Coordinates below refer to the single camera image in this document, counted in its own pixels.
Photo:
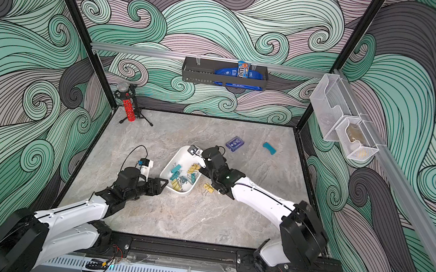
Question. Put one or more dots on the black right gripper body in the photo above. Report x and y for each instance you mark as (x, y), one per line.
(207, 158)

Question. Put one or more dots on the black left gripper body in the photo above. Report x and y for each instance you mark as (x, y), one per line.
(149, 190)

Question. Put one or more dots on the teal binder clip left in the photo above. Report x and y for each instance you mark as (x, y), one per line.
(176, 169)

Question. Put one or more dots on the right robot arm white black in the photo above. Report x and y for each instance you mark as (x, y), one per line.
(302, 236)

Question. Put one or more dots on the white plastic storage box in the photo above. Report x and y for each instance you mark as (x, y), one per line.
(187, 180)

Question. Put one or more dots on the black vertical frame post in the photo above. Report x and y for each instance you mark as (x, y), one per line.
(93, 57)
(358, 16)

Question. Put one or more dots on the clear plastic wall bin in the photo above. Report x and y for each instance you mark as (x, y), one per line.
(339, 119)

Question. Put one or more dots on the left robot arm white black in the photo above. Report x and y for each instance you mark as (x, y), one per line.
(29, 238)

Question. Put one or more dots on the teal tape dispenser piece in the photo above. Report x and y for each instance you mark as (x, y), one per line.
(270, 148)

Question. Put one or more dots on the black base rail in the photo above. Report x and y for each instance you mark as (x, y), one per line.
(238, 258)

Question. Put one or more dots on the black wall basket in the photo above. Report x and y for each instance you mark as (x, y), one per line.
(202, 72)

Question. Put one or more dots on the aluminium rail back wall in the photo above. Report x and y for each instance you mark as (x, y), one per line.
(173, 55)

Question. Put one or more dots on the aluminium rail right wall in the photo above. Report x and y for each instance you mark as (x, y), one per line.
(406, 197)

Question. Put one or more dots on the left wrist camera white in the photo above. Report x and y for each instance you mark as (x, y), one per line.
(145, 165)

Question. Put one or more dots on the blue playing card box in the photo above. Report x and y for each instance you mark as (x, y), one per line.
(234, 144)

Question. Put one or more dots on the blue package in basket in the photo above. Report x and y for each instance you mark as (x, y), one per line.
(240, 76)

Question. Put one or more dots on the black vertical frame post right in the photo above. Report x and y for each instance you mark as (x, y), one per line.
(358, 16)

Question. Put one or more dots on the black microphone tripod stand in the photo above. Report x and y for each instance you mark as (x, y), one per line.
(127, 94)

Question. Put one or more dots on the aluminium rail wall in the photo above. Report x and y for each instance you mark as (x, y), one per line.
(406, 197)
(173, 55)

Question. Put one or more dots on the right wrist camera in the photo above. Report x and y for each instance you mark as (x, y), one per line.
(194, 150)

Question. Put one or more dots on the black vertical frame post left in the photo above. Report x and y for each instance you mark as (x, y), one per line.
(93, 57)

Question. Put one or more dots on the yellow binder clip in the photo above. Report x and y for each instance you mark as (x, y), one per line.
(176, 186)
(207, 188)
(194, 168)

